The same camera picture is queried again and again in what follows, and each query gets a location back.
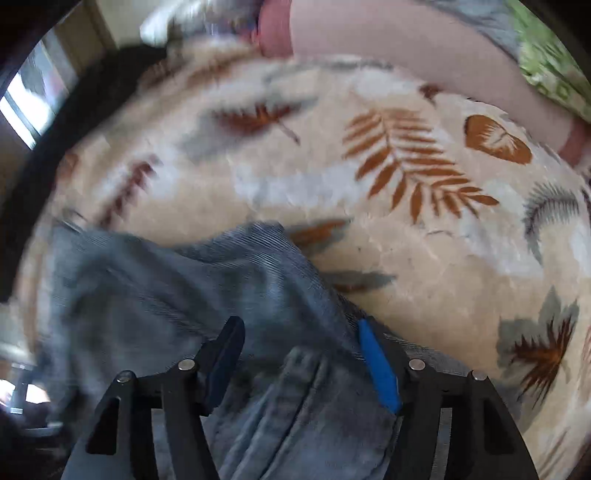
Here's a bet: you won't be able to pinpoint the white cloth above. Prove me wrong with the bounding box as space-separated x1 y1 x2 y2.
139 0 218 47

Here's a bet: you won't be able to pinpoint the cream leaf-print blanket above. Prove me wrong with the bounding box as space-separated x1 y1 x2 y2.
14 39 591 480

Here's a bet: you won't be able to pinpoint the green printed blanket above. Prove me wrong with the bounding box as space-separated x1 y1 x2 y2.
505 0 591 121

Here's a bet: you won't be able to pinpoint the large black cloth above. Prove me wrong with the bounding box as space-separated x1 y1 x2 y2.
0 46 169 303

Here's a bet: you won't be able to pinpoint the patterned glass window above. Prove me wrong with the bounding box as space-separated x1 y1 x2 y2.
0 37 79 151

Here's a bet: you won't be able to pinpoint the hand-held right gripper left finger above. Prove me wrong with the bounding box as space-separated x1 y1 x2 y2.
60 315 246 480

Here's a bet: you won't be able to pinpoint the grey-blue denim pants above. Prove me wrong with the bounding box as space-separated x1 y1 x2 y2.
39 220 472 480

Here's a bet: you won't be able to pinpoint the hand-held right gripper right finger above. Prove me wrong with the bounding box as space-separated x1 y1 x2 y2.
358 318 541 480

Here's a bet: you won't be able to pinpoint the grey quilted blanket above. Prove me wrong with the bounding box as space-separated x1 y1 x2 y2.
416 0 525 58

